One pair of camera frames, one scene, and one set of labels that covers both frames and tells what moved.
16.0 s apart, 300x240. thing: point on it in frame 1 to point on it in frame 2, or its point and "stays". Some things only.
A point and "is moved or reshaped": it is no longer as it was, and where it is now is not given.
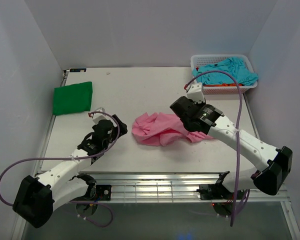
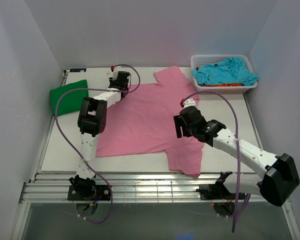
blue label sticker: x=77 y=70 stays
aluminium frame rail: x=173 y=187 stays
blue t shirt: x=235 y=67 stays
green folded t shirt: x=73 y=98 stays
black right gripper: x=200 y=104 to x=178 y=123
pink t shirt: x=160 y=129 is moved or reshaped
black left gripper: x=122 y=126 to x=111 y=82
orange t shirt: x=224 y=85 stays
